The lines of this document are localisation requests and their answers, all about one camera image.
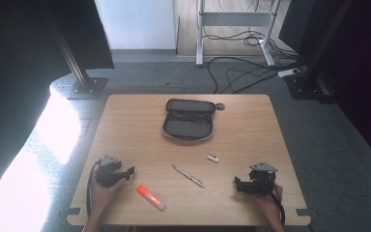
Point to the black pencil case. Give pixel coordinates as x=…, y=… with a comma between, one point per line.
x=188, y=124

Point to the small white eraser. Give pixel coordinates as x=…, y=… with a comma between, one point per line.
x=213, y=158

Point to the white metal desk frame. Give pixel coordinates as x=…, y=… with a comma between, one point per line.
x=235, y=18

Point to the orange highlighter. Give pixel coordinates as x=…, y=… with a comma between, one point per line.
x=150, y=197

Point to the dark curtain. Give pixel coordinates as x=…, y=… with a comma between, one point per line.
x=360, y=80
x=13, y=80

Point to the white power strip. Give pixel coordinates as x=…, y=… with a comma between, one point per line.
x=288, y=72

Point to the black metal stand with base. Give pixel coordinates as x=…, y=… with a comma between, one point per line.
x=77, y=69
x=312, y=72

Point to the silver pen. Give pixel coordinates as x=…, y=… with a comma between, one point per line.
x=188, y=176

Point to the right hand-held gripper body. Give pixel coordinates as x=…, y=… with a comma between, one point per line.
x=263, y=182

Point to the person's right hand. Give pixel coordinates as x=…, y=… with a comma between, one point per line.
x=267, y=201

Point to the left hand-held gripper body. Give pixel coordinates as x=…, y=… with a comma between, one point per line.
x=104, y=175

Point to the person's left hand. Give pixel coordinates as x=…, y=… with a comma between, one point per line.
x=104, y=195

